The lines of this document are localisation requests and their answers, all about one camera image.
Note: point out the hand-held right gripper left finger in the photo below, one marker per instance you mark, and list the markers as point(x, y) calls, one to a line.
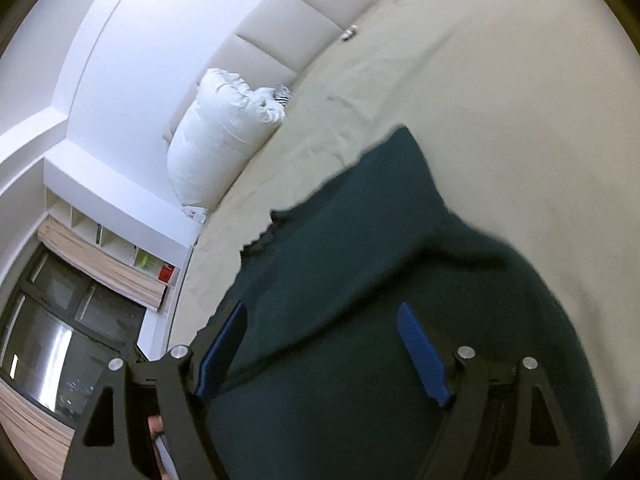
point(222, 347)

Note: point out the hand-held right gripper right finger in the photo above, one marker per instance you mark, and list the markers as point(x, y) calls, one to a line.
point(422, 355)

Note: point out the dark green garment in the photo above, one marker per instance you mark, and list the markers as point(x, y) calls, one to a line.
point(360, 285)

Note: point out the red box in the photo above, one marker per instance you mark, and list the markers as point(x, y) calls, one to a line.
point(166, 272)

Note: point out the white pillow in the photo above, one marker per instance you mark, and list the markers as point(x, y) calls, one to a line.
point(220, 135)

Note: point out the striped cloth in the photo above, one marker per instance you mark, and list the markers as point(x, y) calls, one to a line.
point(281, 94)

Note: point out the beige bed sheet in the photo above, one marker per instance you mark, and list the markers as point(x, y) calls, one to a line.
point(450, 85)

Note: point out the beige padded headboard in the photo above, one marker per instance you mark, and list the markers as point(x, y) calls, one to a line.
point(280, 30)

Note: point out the small white object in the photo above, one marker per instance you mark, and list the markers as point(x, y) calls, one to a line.
point(350, 33)

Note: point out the white wall shelf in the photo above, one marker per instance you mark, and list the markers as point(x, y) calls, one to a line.
point(120, 245)

